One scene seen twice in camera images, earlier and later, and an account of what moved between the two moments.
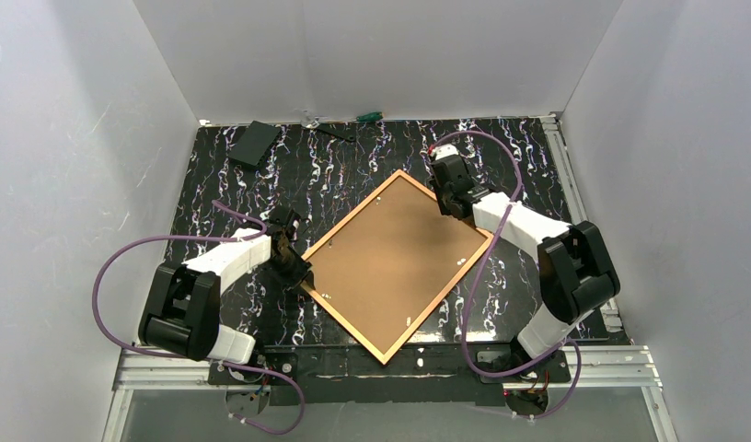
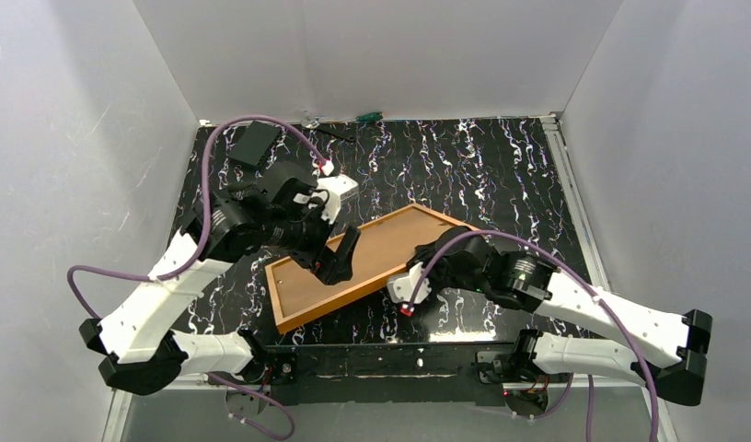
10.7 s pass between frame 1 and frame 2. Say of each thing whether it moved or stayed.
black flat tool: stayed
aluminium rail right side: stayed
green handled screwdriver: stayed
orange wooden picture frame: moved
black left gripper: moved
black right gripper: moved
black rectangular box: stayed
